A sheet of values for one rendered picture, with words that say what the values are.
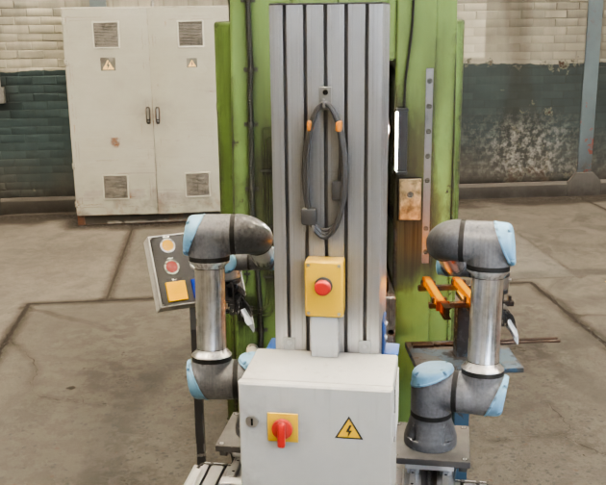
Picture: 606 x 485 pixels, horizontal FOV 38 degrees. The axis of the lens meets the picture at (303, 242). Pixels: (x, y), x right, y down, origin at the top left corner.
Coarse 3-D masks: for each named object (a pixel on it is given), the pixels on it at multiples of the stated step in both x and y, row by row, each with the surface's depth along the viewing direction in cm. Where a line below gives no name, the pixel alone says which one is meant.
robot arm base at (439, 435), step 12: (420, 420) 243; (432, 420) 241; (444, 420) 242; (408, 432) 246; (420, 432) 243; (432, 432) 242; (444, 432) 243; (408, 444) 246; (420, 444) 243; (432, 444) 242; (444, 444) 242; (456, 444) 247
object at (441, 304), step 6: (426, 276) 345; (426, 282) 338; (432, 282) 338; (426, 288) 337; (432, 288) 331; (432, 294) 326; (438, 294) 323; (438, 300) 316; (444, 300) 316; (438, 306) 313; (444, 306) 307; (450, 306) 307; (444, 312) 308; (444, 318) 306; (450, 318) 307
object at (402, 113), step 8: (408, 56) 340; (408, 64) 341; (400, 112) 343; (400, 120) 344; (400, 128) 345; (400, 136) 346; (400, 144) 347; (400, 152) 347; (400, 160) 348; (400, 168) 349
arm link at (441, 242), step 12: (444, 228) 234; (456, 228) 233; (432, 240) 238; (444, 240) 233; (456, 240) 232; (432, 252) 240; (444, 252) 235; (456, 252) 233; (444, 264) 255; (456, 264) 258; (456, 276) 275; (468, 276) 273
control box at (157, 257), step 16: (160, 240) 330; (176, 240) 332; (160, 256) 328; (176, 256) 330; (160, 272) 326; (176, 272) 328; (192, 272) 331; (240, 272) 338; (160, 288) 324; (160, 304) 323; (176, 304) 325; (192, 304) 329
